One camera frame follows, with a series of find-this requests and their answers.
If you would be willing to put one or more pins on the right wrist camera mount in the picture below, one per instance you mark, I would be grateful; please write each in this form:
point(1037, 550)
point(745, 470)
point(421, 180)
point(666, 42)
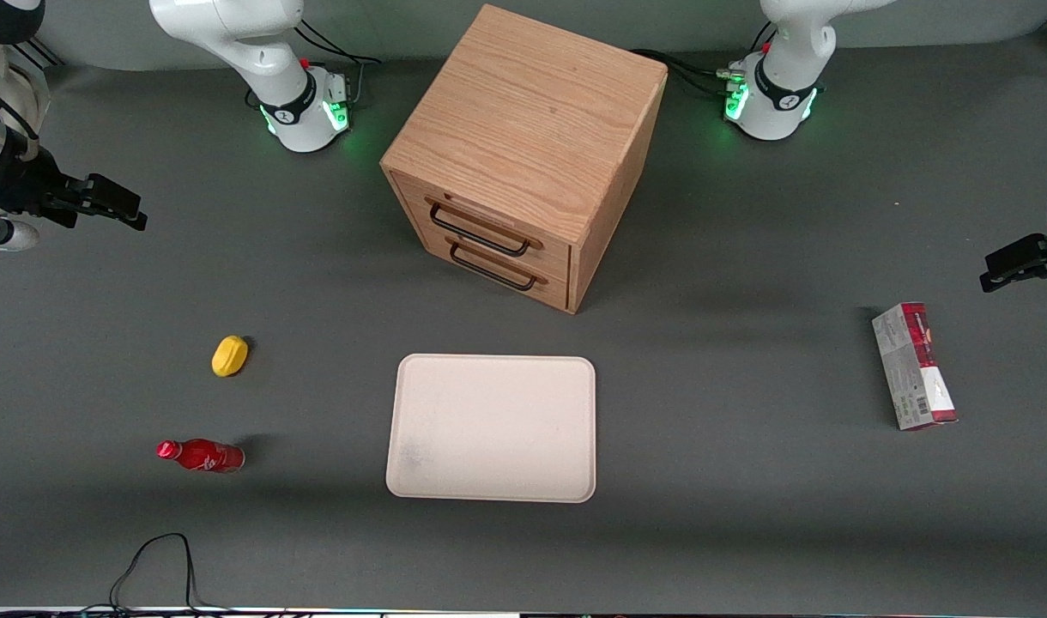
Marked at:
point(4, 234)

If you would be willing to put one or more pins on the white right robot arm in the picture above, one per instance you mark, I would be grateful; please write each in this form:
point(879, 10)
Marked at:
point(266, 51)

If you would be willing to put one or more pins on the wooden drawer cabinet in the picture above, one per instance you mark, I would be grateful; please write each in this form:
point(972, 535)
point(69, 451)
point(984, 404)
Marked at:
point(532, 112)

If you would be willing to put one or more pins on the yellow toy lemon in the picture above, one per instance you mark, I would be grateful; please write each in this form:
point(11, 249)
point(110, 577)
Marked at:
point(229, 356)

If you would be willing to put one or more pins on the beige rectangular tray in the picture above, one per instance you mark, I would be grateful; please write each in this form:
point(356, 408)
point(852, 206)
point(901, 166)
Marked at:
point(492, 427)

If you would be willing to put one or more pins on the grey and red carton box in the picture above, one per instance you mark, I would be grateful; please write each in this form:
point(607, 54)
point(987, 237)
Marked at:
point(914, 365)

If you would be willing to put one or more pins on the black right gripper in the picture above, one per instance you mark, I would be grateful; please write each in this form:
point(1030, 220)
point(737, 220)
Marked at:
point(27, 187)

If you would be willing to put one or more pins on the red coke bottle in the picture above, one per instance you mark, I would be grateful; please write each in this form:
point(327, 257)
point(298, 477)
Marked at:
point(204, 456)

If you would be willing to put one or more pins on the wooden drawer front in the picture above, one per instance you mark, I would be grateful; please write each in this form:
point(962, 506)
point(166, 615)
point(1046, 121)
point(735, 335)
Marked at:
point(489, 219)
point(523, 287)

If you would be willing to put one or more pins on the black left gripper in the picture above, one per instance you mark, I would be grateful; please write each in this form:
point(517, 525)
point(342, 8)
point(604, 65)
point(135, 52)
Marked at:
point(1031, 257)

